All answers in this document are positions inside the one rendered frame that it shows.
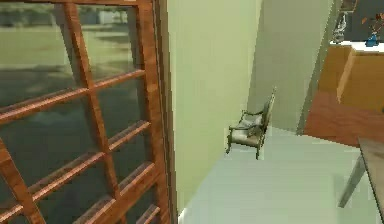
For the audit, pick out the brown wooden framed window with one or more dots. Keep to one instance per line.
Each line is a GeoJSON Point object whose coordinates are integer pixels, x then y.
{"type": "Point", "coordinates": [150, 100]}

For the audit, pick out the grey cushioned armchair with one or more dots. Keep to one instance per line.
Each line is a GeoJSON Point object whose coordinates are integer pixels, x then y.
{"type": "Point", "coordinates": [250, 131]}

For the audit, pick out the silver glass bottle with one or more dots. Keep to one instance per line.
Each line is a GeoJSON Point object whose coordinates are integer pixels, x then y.
{"type": "Point", "coordinates": [340, 28]}

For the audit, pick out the orange wooden cabinet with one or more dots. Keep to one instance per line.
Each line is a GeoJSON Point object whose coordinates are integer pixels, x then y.
{"type": "Point", "coordinates": [360, 80]}

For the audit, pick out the blue vase with flowers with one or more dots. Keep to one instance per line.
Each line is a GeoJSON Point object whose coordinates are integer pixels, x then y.
{"type": "Point", "coordinates": [373, 35]}

